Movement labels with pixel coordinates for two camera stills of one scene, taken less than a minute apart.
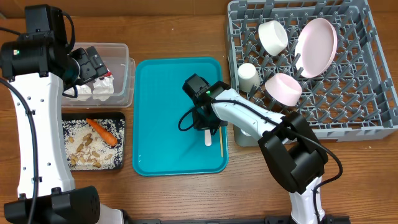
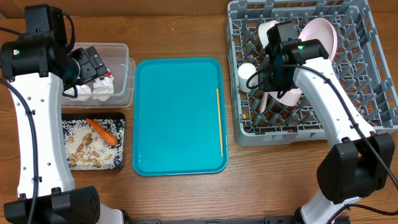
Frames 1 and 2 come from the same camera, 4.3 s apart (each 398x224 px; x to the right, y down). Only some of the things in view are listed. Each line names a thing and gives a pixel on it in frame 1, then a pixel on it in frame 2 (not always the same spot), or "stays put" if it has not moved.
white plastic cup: (249, 77) stays put
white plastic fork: (208, 137) to (263, 101)
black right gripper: (208, 123) to (270, 82)
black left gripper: (93, 62) stays put
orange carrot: (102, 132) stays put
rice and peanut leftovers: (86, 149) stays put
